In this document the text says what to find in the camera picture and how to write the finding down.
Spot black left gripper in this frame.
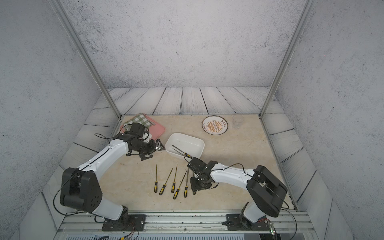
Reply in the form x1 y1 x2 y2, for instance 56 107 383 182
133 137 167 160

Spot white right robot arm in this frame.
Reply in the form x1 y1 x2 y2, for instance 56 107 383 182
187 157 288 223

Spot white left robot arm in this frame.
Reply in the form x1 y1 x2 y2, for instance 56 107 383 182
55 123 166 221

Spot white plastic storage box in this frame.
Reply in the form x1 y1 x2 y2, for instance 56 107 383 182
165 133 205 160

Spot pink cutting board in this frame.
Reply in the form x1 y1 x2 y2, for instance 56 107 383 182
120 115 166 140

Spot green checkered cloth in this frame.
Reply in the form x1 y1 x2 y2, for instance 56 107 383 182
122 113 156 130

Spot round patterned plate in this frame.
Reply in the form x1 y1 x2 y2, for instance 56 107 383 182
202 116 229 136

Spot clear glass cup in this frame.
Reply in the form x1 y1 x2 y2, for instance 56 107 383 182
232 114 245 129

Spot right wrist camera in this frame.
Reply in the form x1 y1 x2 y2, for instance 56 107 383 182
188 157 207 175

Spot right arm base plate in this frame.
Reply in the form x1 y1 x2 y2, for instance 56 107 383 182
222 214 270 231

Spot aluminium front rail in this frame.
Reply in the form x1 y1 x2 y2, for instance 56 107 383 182
54 210 318 240

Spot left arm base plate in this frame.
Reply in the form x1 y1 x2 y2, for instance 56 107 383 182
102 214 147 232

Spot left aluminium frame post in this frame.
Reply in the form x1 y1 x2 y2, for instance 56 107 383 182
49 0 122 120

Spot aluminium frame post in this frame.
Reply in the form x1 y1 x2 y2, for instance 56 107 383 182
49 0 122 120
259 0 317 119

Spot right aluminium frame post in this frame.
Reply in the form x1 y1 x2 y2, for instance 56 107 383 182
259 0 317 119

